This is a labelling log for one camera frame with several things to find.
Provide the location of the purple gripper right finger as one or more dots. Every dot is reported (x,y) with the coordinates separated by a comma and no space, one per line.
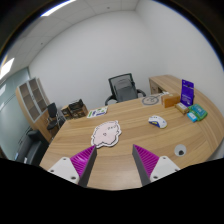
(152,167)

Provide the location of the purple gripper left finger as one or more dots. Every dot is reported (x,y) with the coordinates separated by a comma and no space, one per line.
(76,169)

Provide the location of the white computer mouse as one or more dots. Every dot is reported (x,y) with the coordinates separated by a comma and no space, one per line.
(157,121)

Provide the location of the black armchair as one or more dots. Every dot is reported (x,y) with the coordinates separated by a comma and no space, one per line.
(32,149)

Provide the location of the small black office chair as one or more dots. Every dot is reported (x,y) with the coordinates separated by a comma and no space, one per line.
(54,119)

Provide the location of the crate of dark items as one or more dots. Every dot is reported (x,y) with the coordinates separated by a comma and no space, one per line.
(74,110)

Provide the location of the white green leaflet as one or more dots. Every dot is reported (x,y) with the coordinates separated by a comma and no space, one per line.
(97,112)

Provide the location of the small blue box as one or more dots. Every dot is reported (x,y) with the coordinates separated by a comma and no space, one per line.
(192,117)

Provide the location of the grey round-print mat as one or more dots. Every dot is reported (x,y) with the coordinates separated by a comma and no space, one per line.
(151,100)

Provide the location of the small tan box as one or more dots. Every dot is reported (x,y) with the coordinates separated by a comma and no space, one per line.
(182,108)

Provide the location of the brown cardboard box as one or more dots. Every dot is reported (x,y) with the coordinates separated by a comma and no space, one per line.
(169,100)

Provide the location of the green packet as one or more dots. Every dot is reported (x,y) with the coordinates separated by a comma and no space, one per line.
(198,111)

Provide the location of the grey mesh office chair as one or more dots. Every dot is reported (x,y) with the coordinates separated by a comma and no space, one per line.
(123,88)

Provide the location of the wooden side cabinet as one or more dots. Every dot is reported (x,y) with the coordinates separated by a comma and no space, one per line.
(167,83)

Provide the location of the wooden shelf cabinet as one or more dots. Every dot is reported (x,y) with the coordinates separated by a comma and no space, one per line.
(31,100)

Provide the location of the purple upright package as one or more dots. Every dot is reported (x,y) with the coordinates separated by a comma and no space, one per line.
(187,93)

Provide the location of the desk cable grommet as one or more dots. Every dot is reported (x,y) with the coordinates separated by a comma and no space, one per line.
(180,150)

